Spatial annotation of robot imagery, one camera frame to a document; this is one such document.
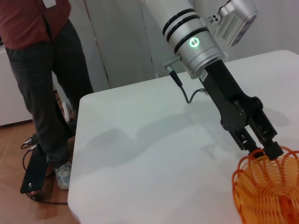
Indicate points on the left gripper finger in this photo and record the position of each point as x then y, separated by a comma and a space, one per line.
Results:
265, 130
246, 141

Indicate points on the silver camera housing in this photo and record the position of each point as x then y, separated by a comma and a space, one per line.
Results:
236, 21

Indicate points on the white partition screen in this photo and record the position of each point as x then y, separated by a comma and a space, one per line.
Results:
121, 46

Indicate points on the black foot pedal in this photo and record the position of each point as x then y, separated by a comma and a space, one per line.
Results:
32, 172

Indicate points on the white stand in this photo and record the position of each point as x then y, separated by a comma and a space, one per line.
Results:
66, 109

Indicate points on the person in red shirt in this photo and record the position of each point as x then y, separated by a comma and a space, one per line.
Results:
46, 70

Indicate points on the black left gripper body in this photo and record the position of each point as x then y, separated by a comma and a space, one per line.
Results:
229, 100

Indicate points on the white cabinet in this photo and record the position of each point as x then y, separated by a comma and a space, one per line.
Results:
11, 93

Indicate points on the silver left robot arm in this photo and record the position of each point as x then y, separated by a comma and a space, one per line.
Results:
187, 30

